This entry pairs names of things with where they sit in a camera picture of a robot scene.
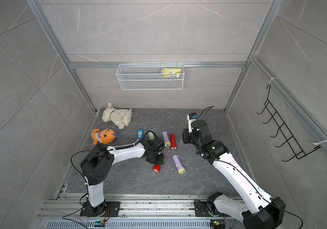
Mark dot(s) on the blue flashlight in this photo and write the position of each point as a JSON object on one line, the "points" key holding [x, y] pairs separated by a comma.
{"points": [[140, 134]]}

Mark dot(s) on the purple flashlight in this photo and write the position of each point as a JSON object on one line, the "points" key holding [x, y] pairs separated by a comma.
{"points": [[166, 139], [179, 166]]}

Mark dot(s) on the white wire basket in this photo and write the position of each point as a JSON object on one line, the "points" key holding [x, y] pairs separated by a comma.
{"points": [[148, 77]]}

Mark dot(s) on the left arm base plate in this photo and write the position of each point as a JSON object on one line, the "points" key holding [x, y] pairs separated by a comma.
{"points": [[105, 209]]}

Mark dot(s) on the green flashlight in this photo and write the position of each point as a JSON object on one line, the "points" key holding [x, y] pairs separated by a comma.
{"points": [[151, 135]]}

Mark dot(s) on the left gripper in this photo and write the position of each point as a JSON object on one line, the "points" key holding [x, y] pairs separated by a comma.
{"points": [[160, 161]]}

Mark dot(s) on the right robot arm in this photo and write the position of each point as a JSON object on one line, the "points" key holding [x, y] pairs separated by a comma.
{"points": [[259, 210]]}

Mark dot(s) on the yellow item in basket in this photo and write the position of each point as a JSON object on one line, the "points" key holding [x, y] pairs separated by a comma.
{"points": [[171, 72]]}

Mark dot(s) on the orange plush toy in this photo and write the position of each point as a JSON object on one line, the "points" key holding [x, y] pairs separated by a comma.
{"points": [[105, 136]]}

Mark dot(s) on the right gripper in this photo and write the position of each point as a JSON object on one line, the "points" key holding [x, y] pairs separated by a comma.
{"points": [[186, 133]]}

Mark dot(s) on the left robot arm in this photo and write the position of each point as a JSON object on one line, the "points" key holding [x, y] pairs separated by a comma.
{"points": [[96, 166]]}

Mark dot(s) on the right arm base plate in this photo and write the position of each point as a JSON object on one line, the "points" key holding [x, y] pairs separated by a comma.
{"points": [[202, 210]]}

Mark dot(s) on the white plush dog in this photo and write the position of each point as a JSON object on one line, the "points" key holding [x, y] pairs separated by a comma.
{"points": [[120, 117]]}

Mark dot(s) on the black wall hook rack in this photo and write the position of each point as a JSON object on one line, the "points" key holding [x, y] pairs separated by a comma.
{"points": [[283, 130]]}

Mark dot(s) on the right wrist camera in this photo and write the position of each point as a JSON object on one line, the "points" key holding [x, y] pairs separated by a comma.
{"points": [[191, 117]]}

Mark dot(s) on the red flashlight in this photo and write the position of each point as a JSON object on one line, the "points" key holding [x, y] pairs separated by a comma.
{"points": [[173, 142], [156, 168]]}

